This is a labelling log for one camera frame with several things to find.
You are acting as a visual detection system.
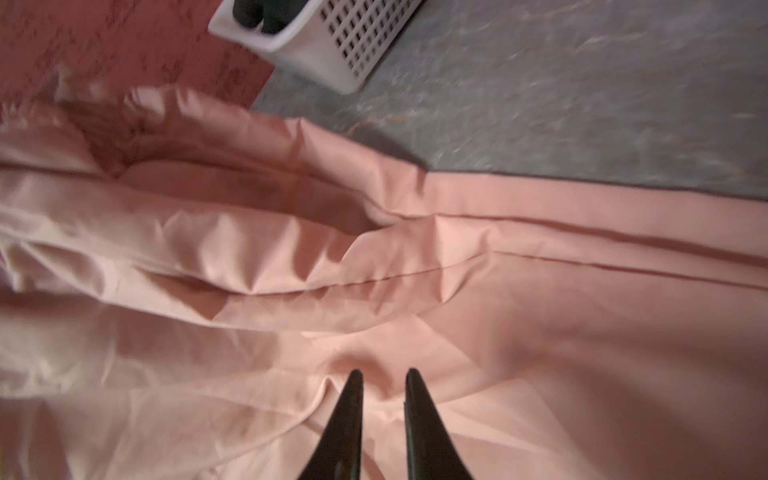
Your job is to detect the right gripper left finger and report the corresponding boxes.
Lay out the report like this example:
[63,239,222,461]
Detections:
[298,369,364,480]

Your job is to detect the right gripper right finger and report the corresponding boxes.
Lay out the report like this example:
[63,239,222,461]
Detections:
[404,368,472,480]

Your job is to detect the black shorts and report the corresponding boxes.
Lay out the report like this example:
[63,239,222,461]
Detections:
[232,0,307,35]

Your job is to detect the white plastic basket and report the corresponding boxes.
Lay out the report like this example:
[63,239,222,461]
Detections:
[208,1,420,95]

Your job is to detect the pink shorts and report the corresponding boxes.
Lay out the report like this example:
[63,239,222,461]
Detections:
[1,84,767,479]

